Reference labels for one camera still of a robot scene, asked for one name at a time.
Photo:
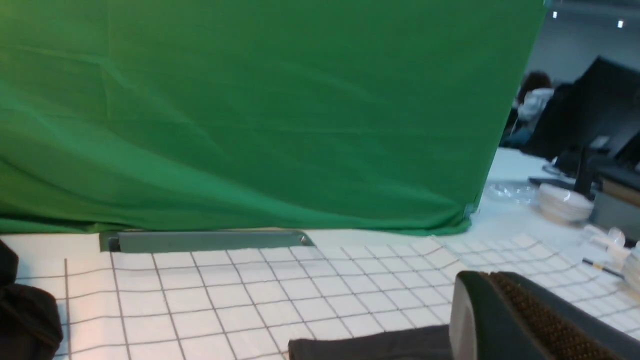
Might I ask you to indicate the black crumpled garment pile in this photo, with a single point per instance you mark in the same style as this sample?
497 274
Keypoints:
30 323

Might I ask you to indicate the gray long-sleeved shirt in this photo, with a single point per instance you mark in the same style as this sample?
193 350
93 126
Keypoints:
425 343

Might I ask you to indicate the metal binder clip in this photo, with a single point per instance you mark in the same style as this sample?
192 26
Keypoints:
471 209

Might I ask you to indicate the black computer monitor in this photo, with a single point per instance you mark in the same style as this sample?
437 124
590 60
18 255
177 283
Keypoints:
598 111

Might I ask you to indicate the green backdrop cloth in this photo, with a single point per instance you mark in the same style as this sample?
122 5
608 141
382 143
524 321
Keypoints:
200 115

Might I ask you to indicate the person in white top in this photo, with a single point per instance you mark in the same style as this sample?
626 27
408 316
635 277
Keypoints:
534 92

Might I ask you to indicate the gray metal base bar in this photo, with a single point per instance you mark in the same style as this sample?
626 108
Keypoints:
141 242

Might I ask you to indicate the stack of white plates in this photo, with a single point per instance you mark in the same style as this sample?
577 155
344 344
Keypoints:
563 204

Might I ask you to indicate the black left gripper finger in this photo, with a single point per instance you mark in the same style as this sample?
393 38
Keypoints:
505 316

